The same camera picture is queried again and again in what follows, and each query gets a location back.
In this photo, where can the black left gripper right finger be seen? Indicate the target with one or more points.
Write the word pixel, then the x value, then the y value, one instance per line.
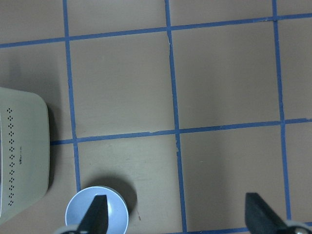
pixel 260 218

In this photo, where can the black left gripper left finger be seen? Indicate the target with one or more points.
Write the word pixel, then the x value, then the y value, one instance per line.
pixel 96 218

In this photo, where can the blue bowl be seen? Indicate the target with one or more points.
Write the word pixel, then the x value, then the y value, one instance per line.
pixel 118 215

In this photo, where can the cream toaster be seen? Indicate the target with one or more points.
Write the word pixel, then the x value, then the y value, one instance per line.
pixel 24 151

